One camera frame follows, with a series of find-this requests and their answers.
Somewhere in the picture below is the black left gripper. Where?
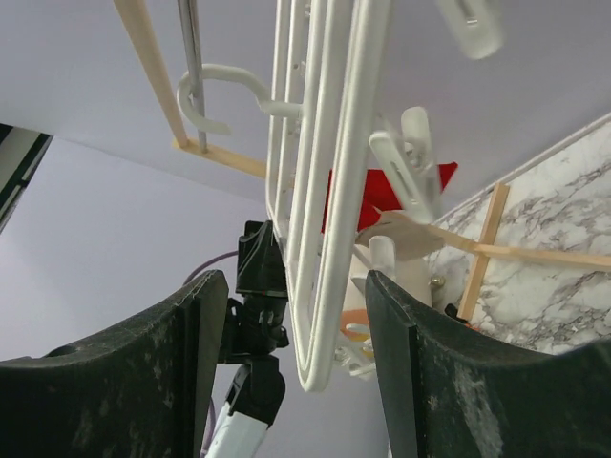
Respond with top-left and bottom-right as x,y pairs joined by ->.
223,220 -> 289,361

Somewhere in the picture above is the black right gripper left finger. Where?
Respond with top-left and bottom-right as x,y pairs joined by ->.
1,270 -> 228,457

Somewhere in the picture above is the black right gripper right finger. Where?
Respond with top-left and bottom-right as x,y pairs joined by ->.
365,270 -> 611,458

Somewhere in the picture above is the red santa sock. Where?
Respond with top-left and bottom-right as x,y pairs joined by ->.
321,161 -> 458,233

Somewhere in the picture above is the white plastic clip hanger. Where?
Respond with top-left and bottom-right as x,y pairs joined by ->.
177,1 -> 392,392

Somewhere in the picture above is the red beige reindeer sock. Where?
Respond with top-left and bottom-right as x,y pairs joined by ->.
355,211 -> 445,260

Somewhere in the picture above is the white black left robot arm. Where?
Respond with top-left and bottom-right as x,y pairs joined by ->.
200,220 -> 289,457

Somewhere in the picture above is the white hanger clip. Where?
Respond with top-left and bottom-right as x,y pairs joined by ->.
353,236 -> 396,280
435,0 -> 505,60
333,323 -> 376,381
369,106 -> 441,224

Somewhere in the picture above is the orange black highlighter pen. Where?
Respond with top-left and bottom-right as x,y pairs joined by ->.
444,303 -> 477,331

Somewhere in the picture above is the pastel round drawer box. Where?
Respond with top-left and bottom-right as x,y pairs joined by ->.
340,257 -> 433,359

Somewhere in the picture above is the metal hanging rod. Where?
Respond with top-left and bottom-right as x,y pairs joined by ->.
176,0 -> 209,154

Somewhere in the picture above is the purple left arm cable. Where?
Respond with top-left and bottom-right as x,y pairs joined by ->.
180,250 -> 240,287

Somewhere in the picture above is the wooden hanger rack frame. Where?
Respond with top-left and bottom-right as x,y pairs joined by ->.
115,1 -> 610,316

